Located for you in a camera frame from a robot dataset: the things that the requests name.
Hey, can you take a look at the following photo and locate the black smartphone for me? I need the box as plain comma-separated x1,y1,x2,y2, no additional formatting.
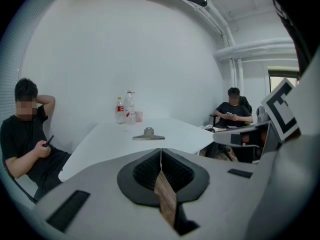
41,134,55,148

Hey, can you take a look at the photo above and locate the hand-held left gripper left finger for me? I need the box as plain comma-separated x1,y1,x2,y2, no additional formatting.
31,147,177,240

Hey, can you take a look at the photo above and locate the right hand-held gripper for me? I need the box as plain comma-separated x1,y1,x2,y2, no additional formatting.
212,77,301,149

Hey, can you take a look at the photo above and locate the white ceiling pipe bundle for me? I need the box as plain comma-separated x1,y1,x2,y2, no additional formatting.
139,0,300,95

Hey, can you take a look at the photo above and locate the small red-label plastic bottle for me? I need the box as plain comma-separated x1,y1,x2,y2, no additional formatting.
116,96,125,125

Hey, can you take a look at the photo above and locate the large clear red-handled bottle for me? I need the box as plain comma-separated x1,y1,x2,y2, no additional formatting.
123,90,137,125

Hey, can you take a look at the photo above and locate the large metal binder clip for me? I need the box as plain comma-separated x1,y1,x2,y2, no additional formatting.
131,127,166,141

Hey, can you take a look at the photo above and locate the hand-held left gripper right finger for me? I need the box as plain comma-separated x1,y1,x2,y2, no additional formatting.
161,148,266,240

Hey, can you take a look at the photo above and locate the dark-framed window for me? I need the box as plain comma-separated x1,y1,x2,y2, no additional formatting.
267,67,300,93

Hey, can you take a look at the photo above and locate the black folding chair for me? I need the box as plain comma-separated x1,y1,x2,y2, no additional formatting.
2,158,38,205

